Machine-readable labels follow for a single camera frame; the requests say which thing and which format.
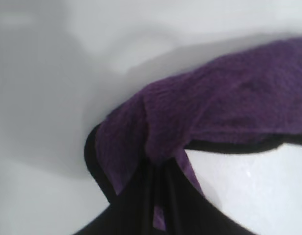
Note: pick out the purple cloth with black trim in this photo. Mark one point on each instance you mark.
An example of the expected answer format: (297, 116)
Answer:
(214, 105)

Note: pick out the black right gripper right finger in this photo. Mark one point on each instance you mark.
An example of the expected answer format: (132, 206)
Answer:
(185, 210)

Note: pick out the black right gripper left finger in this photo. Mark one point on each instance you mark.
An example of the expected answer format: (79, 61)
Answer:
(131, 210)

